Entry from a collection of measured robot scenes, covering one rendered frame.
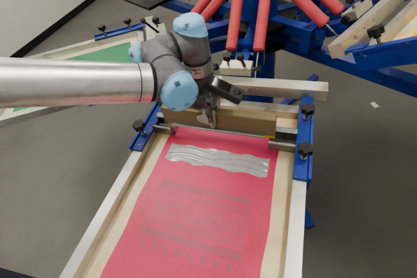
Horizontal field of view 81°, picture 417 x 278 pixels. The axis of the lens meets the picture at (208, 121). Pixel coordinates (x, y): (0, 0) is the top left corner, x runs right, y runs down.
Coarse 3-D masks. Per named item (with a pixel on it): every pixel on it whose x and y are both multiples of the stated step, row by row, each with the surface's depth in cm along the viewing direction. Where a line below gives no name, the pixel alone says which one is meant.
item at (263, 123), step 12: (216, 108) 78; (168, 120) 86; (180, 120) 84; (192, 120) 82; (216, 120) 78; (228, 120) 77; (240, 120) 75; (252, 120) 73; (264, 120) 72; (276, 120) 74; (264, 132) 76
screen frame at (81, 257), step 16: (272, 112) 90; (288, 112) 88; (128, 160) 85; (128, 176) 80; (112, 192) 77; (304, 192) 67; (112, 208) 74; (304, 208) 64; (96, 224) 71; (288, 224) 64; (304, 224) 62; (96, 240) 69; (288, 240) 60; (80, 256) 66; (288, 256) 58; (64, 272) 64; (80, 272) 65; (288, 272) 56
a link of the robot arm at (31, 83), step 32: (0, 64) 34; (32, 64) 36; (64, 64) 38; (96, 64) 40; (128, 64) 43; (160, 64) 46; (0, 96) 34; (32, 96) 36; (64, 96) 38; (96, 96) 40; (128, 96) 43; (160, 96) 46; (192, 96) 47
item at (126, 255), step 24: (168, 144) 91; (192, 144) 89; (216, 144) 88; (168, 168) 84; (192, 168) 82; (144, 192) 79; (144, 216) 74; (120, 240) 70; (120, 264) 66; (144, 264) 65; (168, 264) 64
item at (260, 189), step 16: (224, 144) 87; (240, 144) 86; (256, 144) 85; (272, 160) 80; (224, 176) 79; (240, 176) 78; (272, 176) 76; (240, 192) 74; (256, 192) 73; (256, 208) 70; (256, 224) 67; (256, 240) 64; (256, 256) 62; (192, 272) 62; (208, 272) 61; (240, 272) 60; (256, 272) 60
